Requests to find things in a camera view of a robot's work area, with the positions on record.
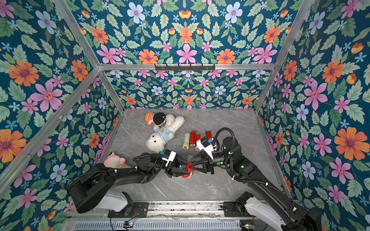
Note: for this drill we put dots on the red flashlight plain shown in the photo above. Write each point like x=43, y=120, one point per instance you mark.
x=209, y=136
x=192, y=139
x=189, y=171

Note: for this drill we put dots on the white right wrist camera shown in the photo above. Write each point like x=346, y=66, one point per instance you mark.
x=207, y=147

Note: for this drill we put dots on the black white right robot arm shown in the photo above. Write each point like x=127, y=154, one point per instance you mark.
x=276, y=209

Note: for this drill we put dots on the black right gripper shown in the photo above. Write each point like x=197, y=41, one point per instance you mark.
x=206, y=164

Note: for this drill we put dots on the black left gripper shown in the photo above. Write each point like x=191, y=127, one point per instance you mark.
x=168, y=170

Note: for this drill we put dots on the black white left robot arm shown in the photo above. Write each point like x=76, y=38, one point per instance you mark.
x=91, y=188

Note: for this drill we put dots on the pink plush toy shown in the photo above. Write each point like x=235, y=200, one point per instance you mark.
x=115, y=161

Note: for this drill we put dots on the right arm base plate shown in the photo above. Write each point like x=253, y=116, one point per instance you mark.
x=233, y=209

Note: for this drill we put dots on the white teddy bear blue shirt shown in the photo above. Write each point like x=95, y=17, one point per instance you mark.
x=163, y=134

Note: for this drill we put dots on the black hook rail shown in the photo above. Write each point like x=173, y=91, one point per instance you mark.
x=185, y=67

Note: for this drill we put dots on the red flashlight white logo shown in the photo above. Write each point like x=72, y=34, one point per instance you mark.
x=197, y=139

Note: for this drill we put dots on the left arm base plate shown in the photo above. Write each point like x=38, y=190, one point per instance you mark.
x=132, y=210

